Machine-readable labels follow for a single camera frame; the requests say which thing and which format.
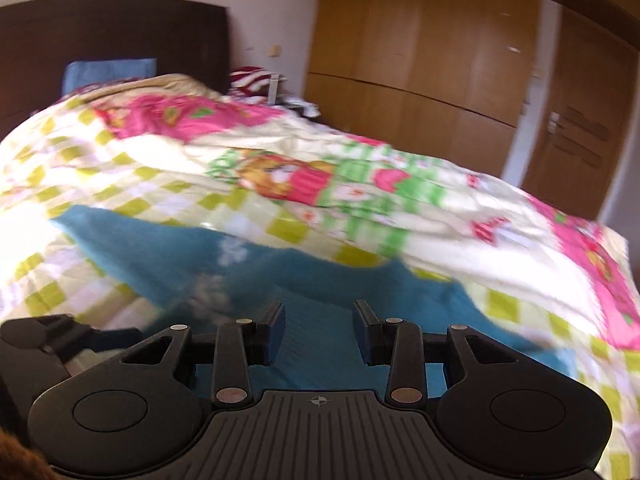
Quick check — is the person's fuzzy clothing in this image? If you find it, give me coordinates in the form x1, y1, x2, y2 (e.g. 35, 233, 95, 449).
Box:
0, 427, 53, 480

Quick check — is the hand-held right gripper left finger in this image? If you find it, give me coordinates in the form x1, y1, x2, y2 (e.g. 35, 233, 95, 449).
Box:
119, 301, 287, 407

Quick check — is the red striped pillow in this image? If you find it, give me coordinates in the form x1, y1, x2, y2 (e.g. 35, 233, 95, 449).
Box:
229, 65, 288, 106

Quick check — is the blue pillow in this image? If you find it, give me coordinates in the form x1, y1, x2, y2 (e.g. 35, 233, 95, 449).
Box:
62, 57, 158, 96

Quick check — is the teal towel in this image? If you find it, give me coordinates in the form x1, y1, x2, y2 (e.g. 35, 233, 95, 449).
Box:
50, 205, 576, 396

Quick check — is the wooden wardrobe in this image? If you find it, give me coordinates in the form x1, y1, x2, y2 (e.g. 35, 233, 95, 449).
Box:
305, 0, 543, 128

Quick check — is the dark wooden bed headboard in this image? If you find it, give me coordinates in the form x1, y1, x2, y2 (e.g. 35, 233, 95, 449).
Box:
0, 0, 233, 126

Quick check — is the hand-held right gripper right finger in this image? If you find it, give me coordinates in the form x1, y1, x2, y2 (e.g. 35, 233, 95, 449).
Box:
353, 300, 522, 407

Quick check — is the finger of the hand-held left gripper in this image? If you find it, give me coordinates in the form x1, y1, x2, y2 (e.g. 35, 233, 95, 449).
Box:
0, 314, 143, 361

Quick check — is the wooden door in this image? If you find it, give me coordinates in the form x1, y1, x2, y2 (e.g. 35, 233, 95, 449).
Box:
520, 5, 640, 221

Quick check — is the green checkered plastic sheet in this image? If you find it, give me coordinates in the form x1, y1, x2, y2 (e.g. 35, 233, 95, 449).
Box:
0, 92, 640, 480

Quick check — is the black and white cloth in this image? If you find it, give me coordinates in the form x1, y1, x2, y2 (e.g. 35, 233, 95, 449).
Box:
285, 95, 321, 117

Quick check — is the pink floral printed quilt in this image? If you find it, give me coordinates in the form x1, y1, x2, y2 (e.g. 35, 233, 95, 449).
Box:
65, 74, 640, 356

